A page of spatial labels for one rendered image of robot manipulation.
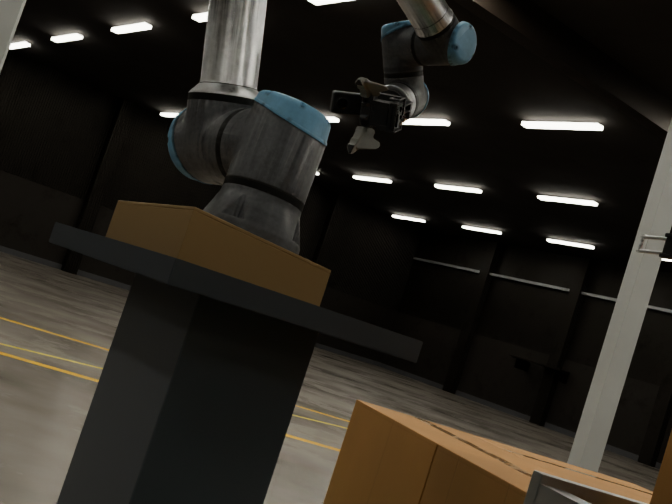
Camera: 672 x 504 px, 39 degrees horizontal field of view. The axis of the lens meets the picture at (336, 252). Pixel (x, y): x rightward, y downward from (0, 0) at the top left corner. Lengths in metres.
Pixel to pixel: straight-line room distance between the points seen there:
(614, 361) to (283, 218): 3.82
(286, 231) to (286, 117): 0.20
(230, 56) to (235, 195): 0.31
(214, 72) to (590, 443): 3.85
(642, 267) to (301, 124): 3.85
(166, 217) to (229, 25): 0.44
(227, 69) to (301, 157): 0.26
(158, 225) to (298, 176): 0.26
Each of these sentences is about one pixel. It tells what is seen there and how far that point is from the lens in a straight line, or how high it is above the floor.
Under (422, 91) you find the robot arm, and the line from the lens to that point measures 2.19.
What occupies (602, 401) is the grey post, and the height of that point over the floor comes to 0.78.
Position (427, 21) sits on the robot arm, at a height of 1.39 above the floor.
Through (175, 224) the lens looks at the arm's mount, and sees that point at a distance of 1.52.
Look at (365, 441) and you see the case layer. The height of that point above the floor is 0.45.
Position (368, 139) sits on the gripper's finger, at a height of 1.12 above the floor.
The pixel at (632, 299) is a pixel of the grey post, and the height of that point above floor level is 1.35.
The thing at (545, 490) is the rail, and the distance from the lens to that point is 1.53.
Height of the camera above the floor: 0.73
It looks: 4 degrees up
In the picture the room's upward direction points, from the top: 18 degrees clockwise
